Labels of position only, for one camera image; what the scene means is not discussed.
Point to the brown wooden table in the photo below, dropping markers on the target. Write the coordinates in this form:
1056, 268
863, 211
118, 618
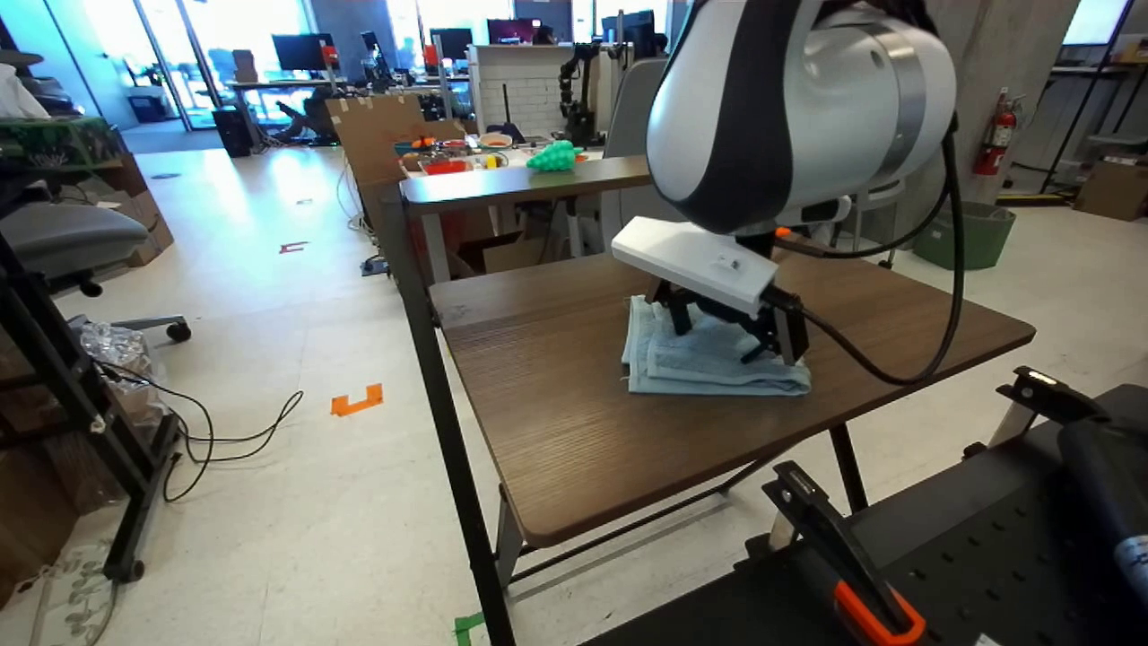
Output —
846, 465

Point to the long wooden side table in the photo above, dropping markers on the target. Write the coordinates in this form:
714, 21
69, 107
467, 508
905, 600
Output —
525, 180

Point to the white patterned cloth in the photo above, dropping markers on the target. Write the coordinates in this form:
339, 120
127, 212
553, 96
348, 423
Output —
72, 596

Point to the grey office chair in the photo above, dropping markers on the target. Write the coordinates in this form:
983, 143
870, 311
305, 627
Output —
66, 234

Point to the black desktop machine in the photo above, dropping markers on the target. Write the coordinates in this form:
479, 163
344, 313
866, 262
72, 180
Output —
580, 101

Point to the grey armchair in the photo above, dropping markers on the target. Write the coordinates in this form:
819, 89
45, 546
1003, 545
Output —
880, 206

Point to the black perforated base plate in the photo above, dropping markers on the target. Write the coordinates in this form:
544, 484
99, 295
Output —
979, 561

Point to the black tripod stand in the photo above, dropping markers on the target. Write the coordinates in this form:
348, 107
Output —
1080, 85

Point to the red orange toy pile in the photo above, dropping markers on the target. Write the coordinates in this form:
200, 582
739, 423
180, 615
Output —
439, 157

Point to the light blue towel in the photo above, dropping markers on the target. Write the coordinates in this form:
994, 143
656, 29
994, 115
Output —
705, 369

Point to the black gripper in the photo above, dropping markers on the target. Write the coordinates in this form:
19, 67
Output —
730, 319

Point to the stacked brown boxes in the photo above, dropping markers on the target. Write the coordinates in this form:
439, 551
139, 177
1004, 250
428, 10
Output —
37, 504

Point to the black metal stand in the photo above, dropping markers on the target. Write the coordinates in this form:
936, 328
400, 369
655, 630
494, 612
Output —
85, 406

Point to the brown cardboard panel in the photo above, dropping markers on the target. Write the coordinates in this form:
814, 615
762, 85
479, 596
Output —
378, 138

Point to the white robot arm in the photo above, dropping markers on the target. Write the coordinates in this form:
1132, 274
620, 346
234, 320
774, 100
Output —
813, 109

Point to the orange floor tape marker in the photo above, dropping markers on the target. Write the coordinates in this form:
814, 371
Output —
357, 404

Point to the green crumpled object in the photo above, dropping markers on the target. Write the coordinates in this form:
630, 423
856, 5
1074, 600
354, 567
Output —
553, 157

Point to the brown cardboard box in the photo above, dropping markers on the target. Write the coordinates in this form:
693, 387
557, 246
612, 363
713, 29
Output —
141, 216
508, 254
1113, 187

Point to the black waste bin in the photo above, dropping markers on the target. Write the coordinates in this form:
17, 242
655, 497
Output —
234, 131

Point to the large grey chair back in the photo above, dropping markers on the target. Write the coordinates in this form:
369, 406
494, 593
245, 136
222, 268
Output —
630, 120

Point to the round orange object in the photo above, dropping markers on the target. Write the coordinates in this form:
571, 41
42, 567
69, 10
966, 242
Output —
782, 234

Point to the white board panel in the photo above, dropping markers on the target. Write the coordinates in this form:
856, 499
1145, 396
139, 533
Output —
522, 85

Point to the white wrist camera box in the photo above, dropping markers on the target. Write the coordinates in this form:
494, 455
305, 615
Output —
693, 262

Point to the clear plastic wrap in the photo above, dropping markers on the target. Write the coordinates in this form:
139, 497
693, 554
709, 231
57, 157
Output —
109, 346

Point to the green plastic bin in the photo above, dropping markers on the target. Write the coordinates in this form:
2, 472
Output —
988, 240

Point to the red fire extinguisher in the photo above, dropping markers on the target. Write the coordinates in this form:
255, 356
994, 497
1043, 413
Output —
994, 138

